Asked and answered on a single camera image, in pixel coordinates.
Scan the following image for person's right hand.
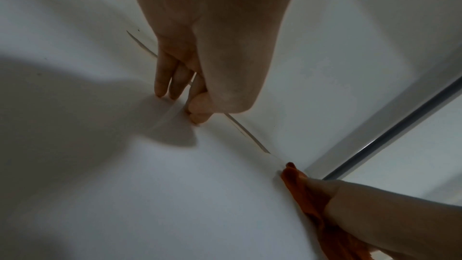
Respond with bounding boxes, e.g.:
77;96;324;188
304;177;462;260

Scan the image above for red cleaning cloth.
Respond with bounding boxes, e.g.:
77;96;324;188
280;161;380;260

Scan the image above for person's left hand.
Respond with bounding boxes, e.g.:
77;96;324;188
128;0;309;125

